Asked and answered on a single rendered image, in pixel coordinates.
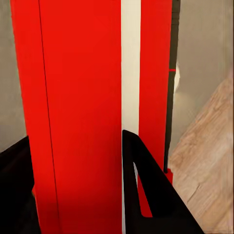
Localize radio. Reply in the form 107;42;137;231
10;0;181;234

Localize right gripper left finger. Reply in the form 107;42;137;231
0;136;35;234

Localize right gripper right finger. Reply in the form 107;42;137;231
122;130;205;234

